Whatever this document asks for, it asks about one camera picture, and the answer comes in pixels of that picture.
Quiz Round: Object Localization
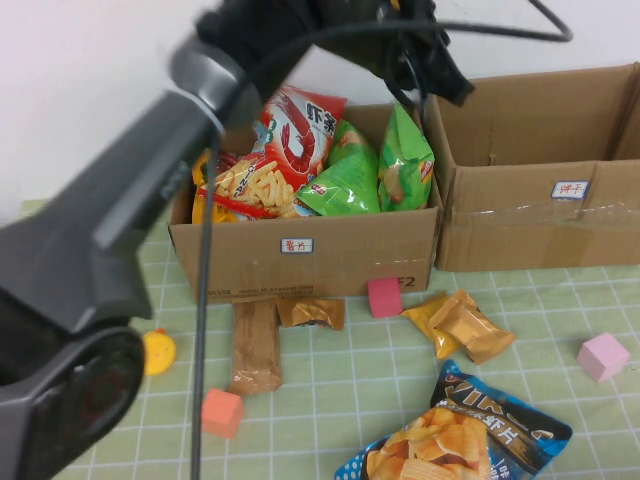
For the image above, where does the white chips label sticker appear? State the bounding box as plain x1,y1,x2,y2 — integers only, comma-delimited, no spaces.
279,237,315,255

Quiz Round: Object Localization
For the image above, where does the green checked tablecloth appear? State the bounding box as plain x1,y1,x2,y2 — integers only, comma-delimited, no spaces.
0,197,640,480

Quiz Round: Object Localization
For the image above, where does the cardboard box with biscuit label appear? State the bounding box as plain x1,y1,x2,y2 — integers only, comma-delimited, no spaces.
424,62,640,272

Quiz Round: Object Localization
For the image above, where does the gold brown snack pack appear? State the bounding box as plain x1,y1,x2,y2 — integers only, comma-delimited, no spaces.
428,288,516,365

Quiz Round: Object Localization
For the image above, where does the orange foam cube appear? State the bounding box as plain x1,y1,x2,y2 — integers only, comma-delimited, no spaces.
201,388,245,440

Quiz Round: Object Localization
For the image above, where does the yellow small snack pack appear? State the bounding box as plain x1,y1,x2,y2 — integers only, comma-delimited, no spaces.
401,292,461,360

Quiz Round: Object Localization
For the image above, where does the green chip bag with zigzag edge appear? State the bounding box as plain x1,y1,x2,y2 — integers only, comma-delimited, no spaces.
377,102,436,212

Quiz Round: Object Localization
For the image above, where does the green chip bag with red logo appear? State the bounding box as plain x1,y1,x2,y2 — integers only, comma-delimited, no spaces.
293,149,381,217

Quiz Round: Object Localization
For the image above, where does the long brown snack bar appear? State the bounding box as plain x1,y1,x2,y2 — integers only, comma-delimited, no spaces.
228,297,283,396

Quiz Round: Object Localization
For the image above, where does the hot pink foam cube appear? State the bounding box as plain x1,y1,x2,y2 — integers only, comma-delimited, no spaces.
367,278,404,319

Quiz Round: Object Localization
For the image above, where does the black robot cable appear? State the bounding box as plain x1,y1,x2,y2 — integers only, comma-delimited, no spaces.
189,0,575,480

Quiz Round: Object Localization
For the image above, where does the gold snack pack with dark print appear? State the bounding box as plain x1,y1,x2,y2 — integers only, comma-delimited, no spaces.
275,296,346,331

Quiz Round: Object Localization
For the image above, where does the light pink foam cube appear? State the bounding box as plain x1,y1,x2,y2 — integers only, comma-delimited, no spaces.
577,332,630,385

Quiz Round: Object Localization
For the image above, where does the plain cardboard box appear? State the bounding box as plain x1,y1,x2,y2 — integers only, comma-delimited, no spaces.
612,64,640,162

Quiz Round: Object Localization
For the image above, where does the tall green chip bag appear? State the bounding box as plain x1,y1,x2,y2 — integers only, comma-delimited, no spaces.
324,119,379,181

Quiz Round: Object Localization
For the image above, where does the cardboard box with chips label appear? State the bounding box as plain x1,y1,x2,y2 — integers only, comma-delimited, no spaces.
168,102,444,304

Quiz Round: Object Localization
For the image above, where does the blue shrimp chips bag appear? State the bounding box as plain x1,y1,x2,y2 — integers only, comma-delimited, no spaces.
333,358,574,480

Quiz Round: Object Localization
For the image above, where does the yellow chip bag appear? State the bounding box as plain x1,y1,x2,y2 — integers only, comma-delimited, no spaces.
191,154,236,225

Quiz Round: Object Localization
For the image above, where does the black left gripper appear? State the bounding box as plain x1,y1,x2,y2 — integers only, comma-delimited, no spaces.
319,0,476,109

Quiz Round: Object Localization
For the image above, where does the yellow duck toy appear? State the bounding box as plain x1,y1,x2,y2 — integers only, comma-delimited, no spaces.
142,328,177,377

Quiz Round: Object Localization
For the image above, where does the white biscuit label sticker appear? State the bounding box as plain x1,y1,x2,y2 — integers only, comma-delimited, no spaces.
552,179,591,200

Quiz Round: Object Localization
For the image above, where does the red shrimp stick bag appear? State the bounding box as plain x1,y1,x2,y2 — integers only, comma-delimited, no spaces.
192,84,349,221

